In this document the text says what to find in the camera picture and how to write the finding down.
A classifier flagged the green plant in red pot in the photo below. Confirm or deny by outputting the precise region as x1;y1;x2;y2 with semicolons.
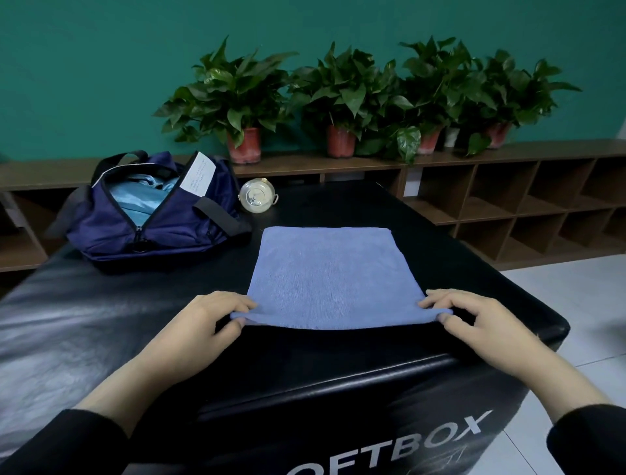
464;51;583;158
155;39;297;166
286;42;402;160

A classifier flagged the green plant in white pot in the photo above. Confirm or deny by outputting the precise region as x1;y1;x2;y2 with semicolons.
386;36;487;164

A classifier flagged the wooden shelf cabinet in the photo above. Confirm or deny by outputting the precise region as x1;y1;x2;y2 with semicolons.
0;139;626;295

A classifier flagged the person's right forearm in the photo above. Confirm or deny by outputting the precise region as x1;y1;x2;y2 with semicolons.
528;352;626;475

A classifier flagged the navy blue bag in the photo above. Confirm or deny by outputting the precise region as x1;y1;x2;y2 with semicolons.
46;149;254;264

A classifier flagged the black leather bench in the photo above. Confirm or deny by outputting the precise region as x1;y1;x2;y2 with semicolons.
0;181;571;475

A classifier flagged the person's left forearm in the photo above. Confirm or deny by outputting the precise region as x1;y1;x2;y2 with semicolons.
0;357;182;475

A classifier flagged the person's left hand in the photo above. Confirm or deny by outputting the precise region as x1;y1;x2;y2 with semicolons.
137;290;258;388

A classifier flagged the purple cloth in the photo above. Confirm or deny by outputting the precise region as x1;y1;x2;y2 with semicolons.
231;226;454;332

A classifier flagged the person's right hand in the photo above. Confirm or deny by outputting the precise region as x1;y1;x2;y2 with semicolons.
419;288;561;378

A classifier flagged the clear bottle silver cap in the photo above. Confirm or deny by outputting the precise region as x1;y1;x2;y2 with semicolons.
237;177;280;215

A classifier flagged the light blue vest black trim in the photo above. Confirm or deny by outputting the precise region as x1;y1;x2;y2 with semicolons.
108;173;182;228

